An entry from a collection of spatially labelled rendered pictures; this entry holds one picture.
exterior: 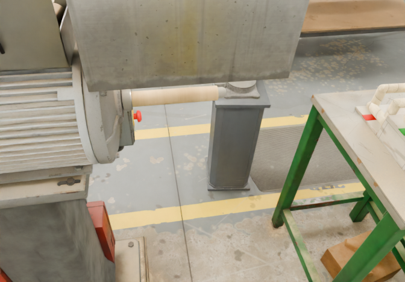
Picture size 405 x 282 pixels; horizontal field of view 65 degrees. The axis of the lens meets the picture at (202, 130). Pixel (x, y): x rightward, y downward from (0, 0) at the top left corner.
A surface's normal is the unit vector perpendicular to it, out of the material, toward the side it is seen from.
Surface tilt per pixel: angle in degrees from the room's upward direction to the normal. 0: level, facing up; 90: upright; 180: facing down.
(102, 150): 98
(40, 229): 90
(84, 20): 90
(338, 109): 0
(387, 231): 90
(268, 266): 0
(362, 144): 0
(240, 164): 90
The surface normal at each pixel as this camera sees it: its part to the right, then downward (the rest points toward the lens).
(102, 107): 0.95, 0.02
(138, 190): 0.04, -0.73
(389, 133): -0.99, 0.07
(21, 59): 0.18, 0.68
